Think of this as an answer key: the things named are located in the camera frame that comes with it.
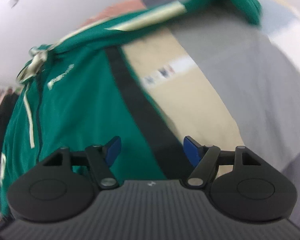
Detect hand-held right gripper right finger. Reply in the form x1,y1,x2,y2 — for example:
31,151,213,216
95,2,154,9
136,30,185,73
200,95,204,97
184,135,262,189

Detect patchwork bed blanket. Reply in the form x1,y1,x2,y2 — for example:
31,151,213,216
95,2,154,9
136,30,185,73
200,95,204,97
79,0,300,233

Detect black jacket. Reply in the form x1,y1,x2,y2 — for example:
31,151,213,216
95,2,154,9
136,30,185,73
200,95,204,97
0,92,19,207

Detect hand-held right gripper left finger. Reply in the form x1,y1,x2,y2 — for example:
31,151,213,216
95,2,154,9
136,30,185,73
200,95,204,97
42,136,122,189

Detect green hoodie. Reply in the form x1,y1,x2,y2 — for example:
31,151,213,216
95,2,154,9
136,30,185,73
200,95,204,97
0,0,263,217

